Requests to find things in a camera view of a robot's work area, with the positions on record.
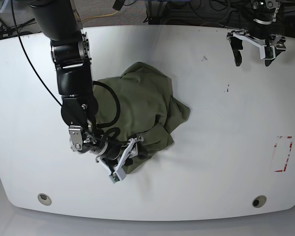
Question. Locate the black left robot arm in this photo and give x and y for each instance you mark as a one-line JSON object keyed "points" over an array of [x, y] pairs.
{"points": [[260, 18]]}

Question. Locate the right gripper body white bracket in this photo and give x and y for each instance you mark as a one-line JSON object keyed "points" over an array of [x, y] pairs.
{"points": [[114, 158]]}

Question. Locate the table grommet hole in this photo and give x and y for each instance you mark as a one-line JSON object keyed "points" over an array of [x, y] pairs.
{"points": [[259, 201], [44, 199]]}

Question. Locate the olive green T-shirt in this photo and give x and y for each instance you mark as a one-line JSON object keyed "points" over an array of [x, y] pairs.
{"points": [[147, 107]]}

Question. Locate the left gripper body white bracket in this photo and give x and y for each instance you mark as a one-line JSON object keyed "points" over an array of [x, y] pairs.
{"points": [[269, 48]]}

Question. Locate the right table grommet hole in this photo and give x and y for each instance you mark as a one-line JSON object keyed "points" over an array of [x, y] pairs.
{"points": [[259, 201]]}

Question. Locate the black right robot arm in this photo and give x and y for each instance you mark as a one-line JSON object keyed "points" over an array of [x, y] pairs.
{"points": [[60, 22]]}

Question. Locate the left table grommet hole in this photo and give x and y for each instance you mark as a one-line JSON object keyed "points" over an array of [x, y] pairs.
{"points": [[44, 199]]}

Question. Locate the red tape rectangle marking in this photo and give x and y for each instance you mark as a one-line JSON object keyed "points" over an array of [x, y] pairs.
{"points": [[281, 153]]}

